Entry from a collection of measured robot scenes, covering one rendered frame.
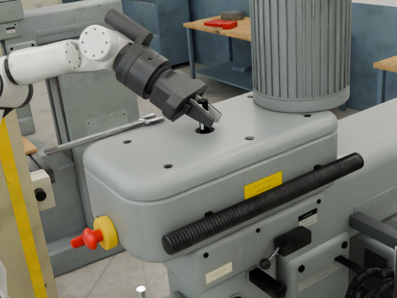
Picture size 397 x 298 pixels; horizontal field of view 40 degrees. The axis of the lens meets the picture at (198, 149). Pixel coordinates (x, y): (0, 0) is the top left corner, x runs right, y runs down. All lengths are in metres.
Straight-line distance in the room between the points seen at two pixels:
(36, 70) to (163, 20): 7.25
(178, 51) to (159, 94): 7.56
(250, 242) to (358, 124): 0.49
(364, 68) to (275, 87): 5.27
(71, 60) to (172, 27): 7.35
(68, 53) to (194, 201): 0.41
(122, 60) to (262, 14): 0.28
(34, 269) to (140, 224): 2.19
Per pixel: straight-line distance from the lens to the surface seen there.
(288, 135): 1.02
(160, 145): 1.00
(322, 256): 1.22
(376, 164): 1.27
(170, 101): 0.99
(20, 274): 3.06
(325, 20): 1.07
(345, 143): 1.29
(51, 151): 1.03
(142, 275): 3.90
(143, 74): 1.03
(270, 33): 1.08
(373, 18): 6.17
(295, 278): 1.19
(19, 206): 2.88
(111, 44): 1.04
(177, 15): 8.49
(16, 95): 1.21
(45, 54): 1.14
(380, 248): 1.36
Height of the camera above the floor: 2.28
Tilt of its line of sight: 24 degrees down
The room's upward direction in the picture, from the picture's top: 5 degrees counter-clockwise
